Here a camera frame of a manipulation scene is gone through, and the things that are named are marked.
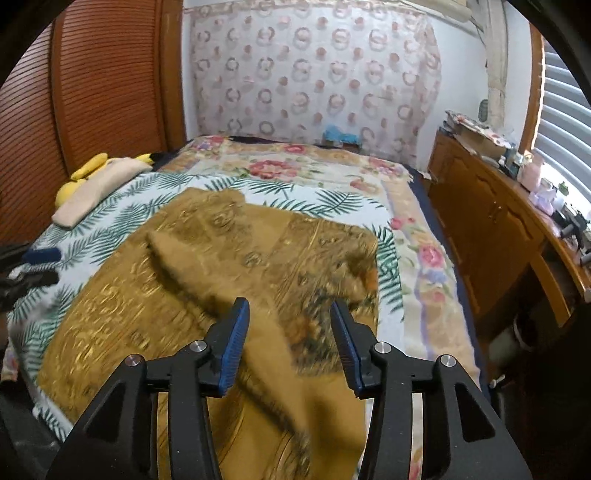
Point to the palm leaf print sheet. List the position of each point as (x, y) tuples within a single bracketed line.
[(92, 221)]

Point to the wooden louvered wardrobe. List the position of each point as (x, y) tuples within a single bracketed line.
[(106, 92)]

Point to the floral blanket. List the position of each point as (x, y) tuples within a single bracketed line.
[(425, 286)]

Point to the circle patterned curtain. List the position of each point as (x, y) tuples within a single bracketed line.
[(300, 69)]

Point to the lilac container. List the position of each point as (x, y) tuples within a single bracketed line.
[(542, 201)]

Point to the blue cloth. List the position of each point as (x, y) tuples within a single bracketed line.
[(339, 136)]

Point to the dark blue mattress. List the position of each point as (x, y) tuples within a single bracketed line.
[(418, 175)]

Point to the black chair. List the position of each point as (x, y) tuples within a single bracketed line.
[(521, 424)]

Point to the beige pillow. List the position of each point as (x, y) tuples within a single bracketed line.
[(101, 184)]

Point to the wooden window frame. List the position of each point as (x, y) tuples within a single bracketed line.
[(533, 92)]

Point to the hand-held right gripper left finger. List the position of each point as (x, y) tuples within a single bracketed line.
[(233, 346)]

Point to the wooden cabinet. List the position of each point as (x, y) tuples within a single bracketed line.
[(475, 207)]

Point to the golden patterned garment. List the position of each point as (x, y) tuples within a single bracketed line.
[(295, 258)]

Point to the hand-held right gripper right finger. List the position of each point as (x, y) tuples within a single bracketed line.
[(344, 346)]

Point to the cardboard box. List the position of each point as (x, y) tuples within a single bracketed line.
[(480, 138)]

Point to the yellow plush toy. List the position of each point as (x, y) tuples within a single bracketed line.
[(90, 168)]

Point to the white window blinds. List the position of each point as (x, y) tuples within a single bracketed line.
[(563, 129)]

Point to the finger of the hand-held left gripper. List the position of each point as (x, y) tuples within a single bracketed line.
[(37, 278), (44, 255)]

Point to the pink bottle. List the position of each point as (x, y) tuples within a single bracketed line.
[(530, 173)]

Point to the white bin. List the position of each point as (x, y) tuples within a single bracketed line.
[(503, 346)]

